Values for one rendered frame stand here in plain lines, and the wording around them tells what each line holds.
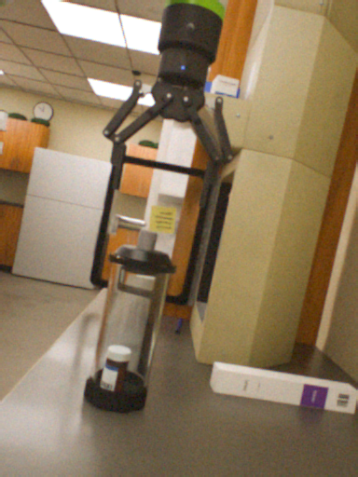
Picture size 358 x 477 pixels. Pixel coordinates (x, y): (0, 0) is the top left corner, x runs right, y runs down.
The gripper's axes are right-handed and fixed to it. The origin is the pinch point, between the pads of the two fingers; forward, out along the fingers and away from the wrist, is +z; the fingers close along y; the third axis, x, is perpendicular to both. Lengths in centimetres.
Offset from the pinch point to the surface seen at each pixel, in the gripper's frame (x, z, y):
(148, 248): 1.4, 9.0, 0.0
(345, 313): -53, 22, -58
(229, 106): -23.9, -21.3, -10.3
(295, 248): -30.4, 5.5, -32.2
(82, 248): -512, 74, 105
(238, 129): -23.9, -16.9, -13.1
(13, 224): -525, 60, 208
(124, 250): 2.9, 9.8, 3.5
